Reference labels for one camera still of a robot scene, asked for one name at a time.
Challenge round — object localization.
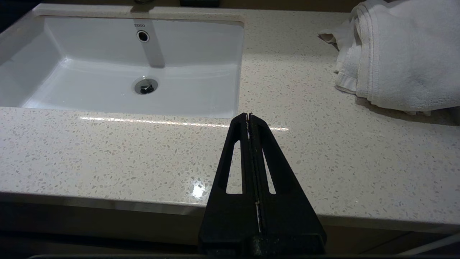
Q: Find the white rectangular sink basin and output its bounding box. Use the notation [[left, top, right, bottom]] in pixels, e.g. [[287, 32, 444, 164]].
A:
[[0, 14, 246, 119]]

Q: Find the chrome sink drain stopper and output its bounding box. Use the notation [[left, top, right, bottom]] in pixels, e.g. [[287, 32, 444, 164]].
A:
[[134, 78, 158, 95]]

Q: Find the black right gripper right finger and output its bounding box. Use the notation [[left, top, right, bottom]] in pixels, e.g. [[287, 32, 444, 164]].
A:
[[250, 114, 327, 254]]

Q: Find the black square soap dish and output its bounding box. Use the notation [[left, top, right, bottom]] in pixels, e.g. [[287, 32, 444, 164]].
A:
[[180, 0, 221, 7]]

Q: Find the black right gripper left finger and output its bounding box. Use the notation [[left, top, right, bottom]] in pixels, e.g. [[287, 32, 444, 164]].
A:
[[198, 113, 261, 254]]

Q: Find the white folded towel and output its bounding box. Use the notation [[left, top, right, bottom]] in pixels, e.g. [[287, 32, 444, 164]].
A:
[[318, 0, 460, 117]]

